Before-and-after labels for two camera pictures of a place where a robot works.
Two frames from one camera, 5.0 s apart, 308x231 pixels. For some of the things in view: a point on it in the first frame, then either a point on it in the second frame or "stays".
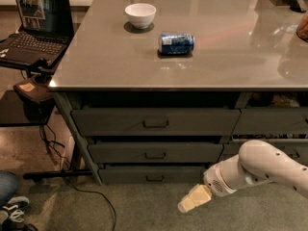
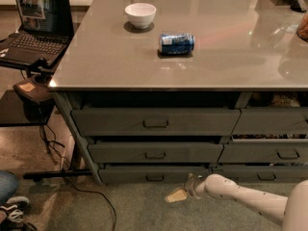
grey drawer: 151,175 stays
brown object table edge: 302,29 stays
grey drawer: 155,153 stays
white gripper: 214,181 -> 192,187
